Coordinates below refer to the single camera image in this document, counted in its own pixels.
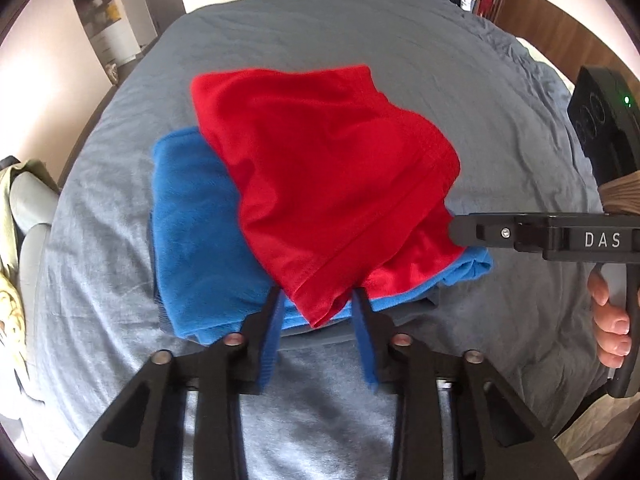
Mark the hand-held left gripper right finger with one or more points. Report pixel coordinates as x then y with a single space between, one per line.
365 345

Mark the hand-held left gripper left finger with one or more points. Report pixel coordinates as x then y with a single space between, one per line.
272 345

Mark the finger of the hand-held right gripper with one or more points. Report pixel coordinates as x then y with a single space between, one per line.
480 230

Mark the red pants with white stripe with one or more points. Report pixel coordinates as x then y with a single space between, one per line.
325 170

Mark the person's right hand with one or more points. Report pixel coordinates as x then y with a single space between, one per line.
610 325

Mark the black folded garment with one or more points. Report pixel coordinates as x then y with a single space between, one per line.
410 310

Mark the blue folded garment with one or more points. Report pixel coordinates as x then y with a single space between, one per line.
200 240

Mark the white pillow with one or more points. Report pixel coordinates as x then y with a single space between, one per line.
542 55

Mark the cream crinkled bag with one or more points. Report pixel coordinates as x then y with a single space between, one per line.
605 435

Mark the brown wooden headboard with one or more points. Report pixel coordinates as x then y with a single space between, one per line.
540 20

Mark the grey blanket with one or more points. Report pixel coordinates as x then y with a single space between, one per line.
350 25

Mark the grey chair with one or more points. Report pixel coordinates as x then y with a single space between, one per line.
32 240

